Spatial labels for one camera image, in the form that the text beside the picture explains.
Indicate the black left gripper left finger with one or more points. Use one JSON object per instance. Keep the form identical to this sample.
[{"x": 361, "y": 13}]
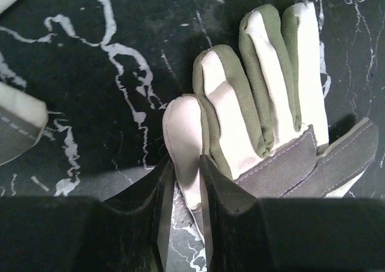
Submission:
[{"x": 128, "y": 232}]

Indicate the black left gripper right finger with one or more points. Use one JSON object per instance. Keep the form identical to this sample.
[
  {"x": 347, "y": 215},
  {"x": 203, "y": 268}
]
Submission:
[{"x": 243, "y": 233}]

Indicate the white grey glove back left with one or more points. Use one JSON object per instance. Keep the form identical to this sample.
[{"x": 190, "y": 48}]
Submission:
[{"x": 23, "y": 117}]

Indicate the white grey work glove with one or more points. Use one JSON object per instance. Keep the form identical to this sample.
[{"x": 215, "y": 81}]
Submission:
[{"x": 259, "y": 115}]

